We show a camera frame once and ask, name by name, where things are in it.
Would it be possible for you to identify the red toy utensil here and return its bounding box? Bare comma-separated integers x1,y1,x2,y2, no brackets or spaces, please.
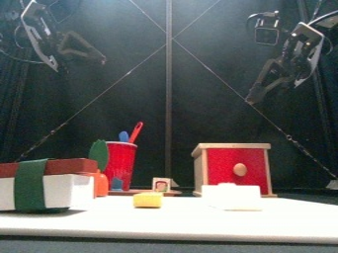
127,121,145,144

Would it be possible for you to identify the yellow toy egg piece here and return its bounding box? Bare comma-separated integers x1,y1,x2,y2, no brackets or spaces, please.
132,192,165,209

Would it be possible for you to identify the white toy rice block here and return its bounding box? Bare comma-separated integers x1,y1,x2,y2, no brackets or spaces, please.
200,182,264,212

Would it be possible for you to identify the small picture block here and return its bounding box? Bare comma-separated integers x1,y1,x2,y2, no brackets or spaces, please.
151,177,172,194

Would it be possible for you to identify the blue toy utensil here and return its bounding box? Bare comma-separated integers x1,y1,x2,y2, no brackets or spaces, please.
117,130,131,143

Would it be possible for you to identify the red plastic cup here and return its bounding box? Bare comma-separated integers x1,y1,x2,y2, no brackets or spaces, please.
103,140,139,193

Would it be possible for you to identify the red sushi with green band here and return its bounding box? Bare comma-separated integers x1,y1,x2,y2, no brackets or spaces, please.
0,157,98,213

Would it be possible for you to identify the thin diagonal brace cable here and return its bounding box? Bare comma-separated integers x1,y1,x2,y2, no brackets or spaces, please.
127,0,338,181
16,0,223,161

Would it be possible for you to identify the wooden box with red drawer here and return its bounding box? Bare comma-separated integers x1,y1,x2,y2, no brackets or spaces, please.
189,142,279,199

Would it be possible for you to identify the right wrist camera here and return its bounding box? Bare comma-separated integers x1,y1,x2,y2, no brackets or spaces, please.
245,10,282,46

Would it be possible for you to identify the white cutting board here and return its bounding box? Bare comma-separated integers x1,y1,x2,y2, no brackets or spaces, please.
0,194,338,245

